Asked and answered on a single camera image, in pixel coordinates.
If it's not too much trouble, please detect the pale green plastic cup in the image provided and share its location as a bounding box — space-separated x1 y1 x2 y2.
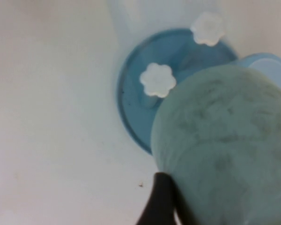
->
150 63 281 225

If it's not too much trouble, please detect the light blue plastic cup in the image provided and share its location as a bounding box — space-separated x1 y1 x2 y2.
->
236 52 281 97

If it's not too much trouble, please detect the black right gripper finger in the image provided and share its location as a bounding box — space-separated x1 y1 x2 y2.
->
135 172 199 225

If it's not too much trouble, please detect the blue cup stand with pegs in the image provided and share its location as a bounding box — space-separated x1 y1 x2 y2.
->
116 11 239 156

